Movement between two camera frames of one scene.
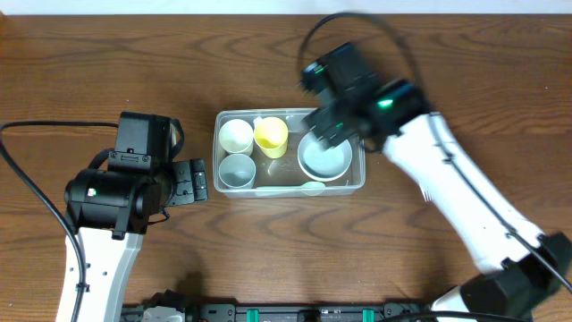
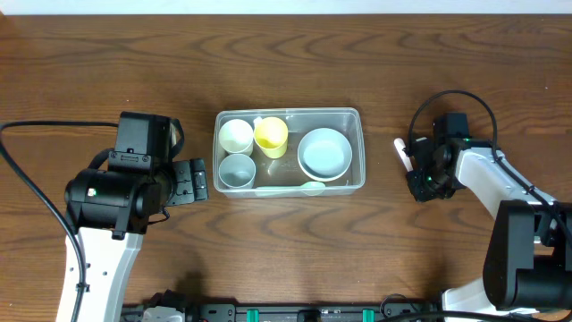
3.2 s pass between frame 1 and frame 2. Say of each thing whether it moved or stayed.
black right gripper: moved
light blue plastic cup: stayed
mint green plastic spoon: stayed
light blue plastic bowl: stayed
